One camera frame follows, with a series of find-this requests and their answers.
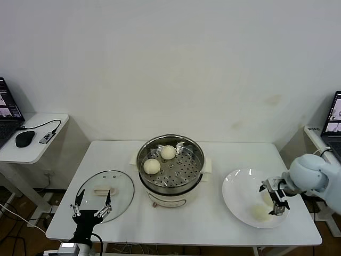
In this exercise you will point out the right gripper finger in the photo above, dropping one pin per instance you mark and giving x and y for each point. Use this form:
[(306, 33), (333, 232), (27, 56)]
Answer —
[(279, 205), (267, 184)]

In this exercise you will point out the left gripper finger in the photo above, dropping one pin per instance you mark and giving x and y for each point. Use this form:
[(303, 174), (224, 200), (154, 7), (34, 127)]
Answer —
[(79, 199), (108, 199)]

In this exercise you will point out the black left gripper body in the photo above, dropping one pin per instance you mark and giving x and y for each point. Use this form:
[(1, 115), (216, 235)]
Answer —
[(86, 220)]

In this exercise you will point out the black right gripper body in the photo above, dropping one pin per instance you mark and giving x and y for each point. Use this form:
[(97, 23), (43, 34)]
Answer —
[(283, 188)]

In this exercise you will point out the white steamed baozi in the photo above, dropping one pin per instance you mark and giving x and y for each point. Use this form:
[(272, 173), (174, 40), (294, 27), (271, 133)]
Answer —
[(259, 212), (266, 199), (167, 152), (152, 166)]

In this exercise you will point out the round glass lid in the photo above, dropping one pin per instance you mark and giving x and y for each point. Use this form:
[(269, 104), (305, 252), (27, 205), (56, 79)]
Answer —
[(120, 186)]

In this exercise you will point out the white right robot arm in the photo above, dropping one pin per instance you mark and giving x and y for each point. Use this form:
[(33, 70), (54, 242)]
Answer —
[(314, 173)]

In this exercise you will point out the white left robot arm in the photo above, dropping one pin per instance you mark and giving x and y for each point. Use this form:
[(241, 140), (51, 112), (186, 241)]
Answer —
[(77, 249)]

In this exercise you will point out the stainless steel steamer basket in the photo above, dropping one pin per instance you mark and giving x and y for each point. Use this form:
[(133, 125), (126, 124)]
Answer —
[(170, 190)]

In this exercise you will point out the white round plate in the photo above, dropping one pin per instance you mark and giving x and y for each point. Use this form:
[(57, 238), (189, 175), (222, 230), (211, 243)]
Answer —
[(239, 192)]

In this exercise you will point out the white side table labelled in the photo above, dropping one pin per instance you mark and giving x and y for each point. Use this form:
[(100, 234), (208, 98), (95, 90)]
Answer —
[(314, 137)]

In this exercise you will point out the white side table rounded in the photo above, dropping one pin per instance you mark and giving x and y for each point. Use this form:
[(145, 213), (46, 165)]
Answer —
[(32, 154)]

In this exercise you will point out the white electric cooker pot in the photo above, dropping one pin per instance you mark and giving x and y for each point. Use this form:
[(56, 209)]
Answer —
[(173, 200)]

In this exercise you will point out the white label sticker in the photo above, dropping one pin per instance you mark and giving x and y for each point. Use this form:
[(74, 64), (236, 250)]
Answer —
[(313, 129)]

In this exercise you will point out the grey usb hub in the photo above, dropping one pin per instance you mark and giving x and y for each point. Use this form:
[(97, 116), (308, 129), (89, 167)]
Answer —
[(47, 137)]

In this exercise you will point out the black computer mouse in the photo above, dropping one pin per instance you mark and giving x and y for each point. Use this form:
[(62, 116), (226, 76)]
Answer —
[(24, 138)]

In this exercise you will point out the black laptop with mouse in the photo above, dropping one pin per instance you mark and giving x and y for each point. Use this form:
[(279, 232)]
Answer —
[(5, 112)]

